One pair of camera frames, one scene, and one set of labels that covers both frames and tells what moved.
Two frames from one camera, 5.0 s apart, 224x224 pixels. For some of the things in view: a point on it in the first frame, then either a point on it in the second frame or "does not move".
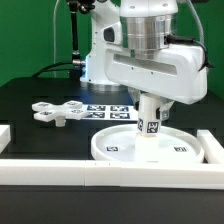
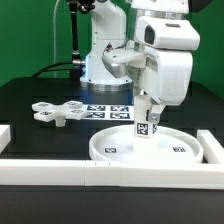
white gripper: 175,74 to 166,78
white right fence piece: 213,151 does not move
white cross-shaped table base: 59,113 does not move
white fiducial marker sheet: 111,112 does not move
